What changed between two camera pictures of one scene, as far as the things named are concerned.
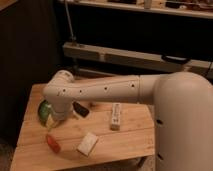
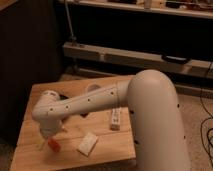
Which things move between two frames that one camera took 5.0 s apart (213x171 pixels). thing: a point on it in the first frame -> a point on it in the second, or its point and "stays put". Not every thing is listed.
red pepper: (54, 146) stays put
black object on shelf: (176, 60) stays put
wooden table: (104, 136) stays put
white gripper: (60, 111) -> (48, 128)
